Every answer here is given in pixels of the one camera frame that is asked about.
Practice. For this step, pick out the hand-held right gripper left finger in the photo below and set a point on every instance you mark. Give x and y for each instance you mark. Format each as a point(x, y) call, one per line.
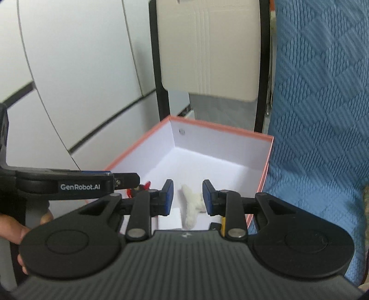
point(169, 199)

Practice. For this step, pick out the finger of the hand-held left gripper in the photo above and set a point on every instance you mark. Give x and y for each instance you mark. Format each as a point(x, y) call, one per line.
point(92, 172)
point(126, 180)

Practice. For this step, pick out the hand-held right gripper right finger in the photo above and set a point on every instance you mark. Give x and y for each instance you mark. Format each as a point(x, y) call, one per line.
point(206, 199)

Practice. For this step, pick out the red glossy figurine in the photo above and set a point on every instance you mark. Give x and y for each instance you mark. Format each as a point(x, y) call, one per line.
point(135, 189)

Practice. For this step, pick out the white fluffy hair claw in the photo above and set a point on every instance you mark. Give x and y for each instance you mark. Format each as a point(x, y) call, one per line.
point(191, 206)

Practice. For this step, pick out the white charger with prongs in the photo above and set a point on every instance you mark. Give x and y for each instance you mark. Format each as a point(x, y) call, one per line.
point(168, 220)

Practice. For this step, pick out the black rectangular lighter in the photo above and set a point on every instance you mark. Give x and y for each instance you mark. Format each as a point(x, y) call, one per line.
point(216, 225)

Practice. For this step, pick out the pink cardboard box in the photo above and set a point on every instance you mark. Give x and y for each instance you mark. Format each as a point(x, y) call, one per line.
point(219, 150)

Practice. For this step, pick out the person's left hand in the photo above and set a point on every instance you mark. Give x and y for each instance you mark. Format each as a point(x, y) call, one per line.
point(14, 228)

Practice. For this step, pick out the white cabinet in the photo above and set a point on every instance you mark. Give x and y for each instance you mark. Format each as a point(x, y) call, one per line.
point(72, 72)

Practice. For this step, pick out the blue quilted mat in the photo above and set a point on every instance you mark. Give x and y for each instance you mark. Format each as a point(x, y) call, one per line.
point(317, 115)

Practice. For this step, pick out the beige folding chair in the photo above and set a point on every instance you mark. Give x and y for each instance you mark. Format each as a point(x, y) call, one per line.
point(207, 49)

